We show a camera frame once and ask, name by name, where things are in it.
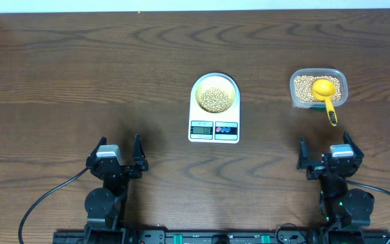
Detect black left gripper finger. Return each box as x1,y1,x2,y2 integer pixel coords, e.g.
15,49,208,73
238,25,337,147
131,134,147,166
88,136,107,159

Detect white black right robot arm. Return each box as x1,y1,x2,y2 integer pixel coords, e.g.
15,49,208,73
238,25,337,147
297,132,374,243

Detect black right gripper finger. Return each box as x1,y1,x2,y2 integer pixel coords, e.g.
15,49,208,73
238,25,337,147
343,131,364,158
299,136,309,162

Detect pile of soybeans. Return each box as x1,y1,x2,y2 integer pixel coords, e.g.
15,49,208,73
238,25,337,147
294,75,342,102

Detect soybeans in yellow bowl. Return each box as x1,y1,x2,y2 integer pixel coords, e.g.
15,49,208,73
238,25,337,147
199,87,232,113

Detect yellow plastic bowl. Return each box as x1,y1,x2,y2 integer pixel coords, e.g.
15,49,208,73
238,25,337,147
195,75,236,113

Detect yellow measuring scoop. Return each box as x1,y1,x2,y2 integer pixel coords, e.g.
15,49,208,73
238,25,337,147
311,79,338,126

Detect clear plastic container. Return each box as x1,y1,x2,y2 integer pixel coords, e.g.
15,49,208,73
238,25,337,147
290,68,349,109

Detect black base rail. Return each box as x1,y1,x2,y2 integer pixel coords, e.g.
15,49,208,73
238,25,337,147
52,229,389,244

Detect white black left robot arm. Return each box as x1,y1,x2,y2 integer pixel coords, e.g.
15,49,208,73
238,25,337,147
83,134,148,243

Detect white digital kitchen scale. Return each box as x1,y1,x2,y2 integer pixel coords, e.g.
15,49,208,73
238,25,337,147
188,73,240,144

